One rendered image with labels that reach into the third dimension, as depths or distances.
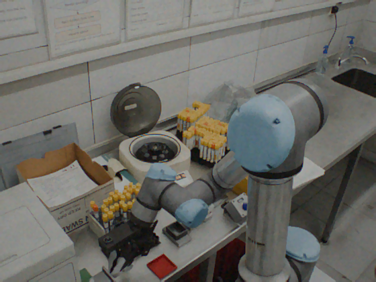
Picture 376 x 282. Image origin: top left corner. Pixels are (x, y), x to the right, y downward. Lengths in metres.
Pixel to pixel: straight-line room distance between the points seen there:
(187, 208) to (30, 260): 0.37
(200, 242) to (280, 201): 0.61
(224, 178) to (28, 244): 0.49
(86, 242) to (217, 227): 0.44
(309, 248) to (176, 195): 0.34
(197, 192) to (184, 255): 0.33
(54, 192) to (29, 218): 0.44
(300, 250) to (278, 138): 0.41
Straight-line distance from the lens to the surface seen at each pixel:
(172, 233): 1.25
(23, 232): 0.94
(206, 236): 1.30
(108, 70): 1.52
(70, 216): 1.27
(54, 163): 1.48
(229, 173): 0.93
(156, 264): 1.21
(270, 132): 0.60
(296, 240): 0.97
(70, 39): 1.39
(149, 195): 0.99
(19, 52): 1.34
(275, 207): 0.72
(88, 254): 1.26
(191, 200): 0.93
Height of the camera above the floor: 1.83
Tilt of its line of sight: 33 degrees down
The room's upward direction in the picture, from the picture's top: 3 degrees clockwise
